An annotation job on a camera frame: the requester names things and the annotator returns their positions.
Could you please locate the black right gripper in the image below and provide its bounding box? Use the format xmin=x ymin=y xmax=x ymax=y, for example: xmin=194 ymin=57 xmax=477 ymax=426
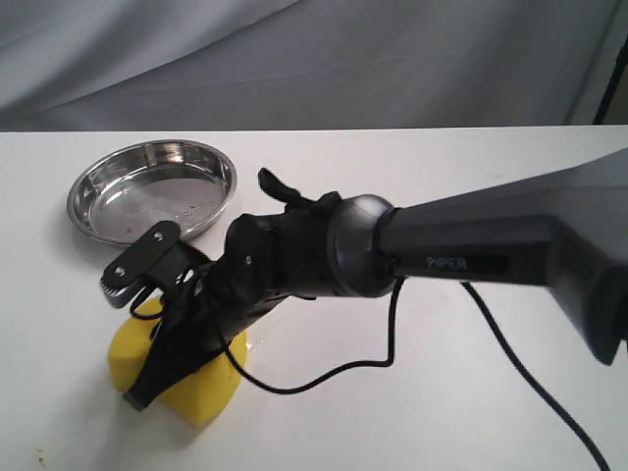
xmin=201 ymin=191 xmax=343 ymax=343

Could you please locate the yellow sponge block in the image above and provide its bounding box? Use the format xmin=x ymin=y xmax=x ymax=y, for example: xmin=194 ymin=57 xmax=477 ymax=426
xmin=108 ymin=297 xmax=241 ymax=427

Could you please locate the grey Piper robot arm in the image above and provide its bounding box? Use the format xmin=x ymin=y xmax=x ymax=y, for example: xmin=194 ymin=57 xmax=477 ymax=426
xmin=125 ymin=150 xmax=627 ymax=410

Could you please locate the round steel dish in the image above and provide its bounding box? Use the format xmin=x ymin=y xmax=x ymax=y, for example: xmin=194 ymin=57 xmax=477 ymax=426
xmin=66 ymin=139 xmax=237 ymax=246

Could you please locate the grey backdrop cloth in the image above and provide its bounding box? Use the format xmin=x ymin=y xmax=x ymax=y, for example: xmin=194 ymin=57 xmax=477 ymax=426
xmin=1 ymin=1 xmax=627 ymax=131

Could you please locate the black stand pole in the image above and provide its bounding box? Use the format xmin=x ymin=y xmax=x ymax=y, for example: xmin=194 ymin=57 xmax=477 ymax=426
xmin=592 ymin=28 xmax=628 ymax=126

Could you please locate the black camera cable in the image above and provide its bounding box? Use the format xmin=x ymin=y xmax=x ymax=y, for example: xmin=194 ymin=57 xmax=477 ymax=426
xmin=127 ymin=264 xmax=614 ymax=471

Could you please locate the black velcro strap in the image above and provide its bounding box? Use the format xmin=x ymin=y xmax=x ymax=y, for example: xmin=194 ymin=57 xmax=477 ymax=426
xmin=257 ymin=167 xmax=315 ymax=207

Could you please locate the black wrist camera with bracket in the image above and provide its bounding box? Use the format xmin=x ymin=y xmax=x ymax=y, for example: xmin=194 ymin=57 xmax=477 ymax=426
xmin=100 ymin=221 xmax=210 ymax=309

